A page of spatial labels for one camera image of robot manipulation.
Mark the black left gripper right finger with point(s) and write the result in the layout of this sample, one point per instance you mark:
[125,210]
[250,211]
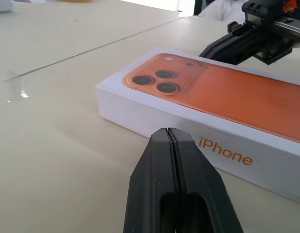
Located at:
[198,184]

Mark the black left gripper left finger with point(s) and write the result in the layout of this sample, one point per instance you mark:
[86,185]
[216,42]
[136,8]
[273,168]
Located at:
[152,170]

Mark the clear tape patch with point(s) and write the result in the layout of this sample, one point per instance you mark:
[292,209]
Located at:
[18,87]

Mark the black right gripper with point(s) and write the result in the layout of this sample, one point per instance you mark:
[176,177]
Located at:
[293,36]

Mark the white container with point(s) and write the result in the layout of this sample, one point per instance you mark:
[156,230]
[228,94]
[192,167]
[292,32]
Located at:
[2,5]

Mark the white cloth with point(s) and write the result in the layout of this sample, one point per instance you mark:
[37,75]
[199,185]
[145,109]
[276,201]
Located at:
[225,8]

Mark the white orange iPhone box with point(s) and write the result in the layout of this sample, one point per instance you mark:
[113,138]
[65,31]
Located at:
[237,97]

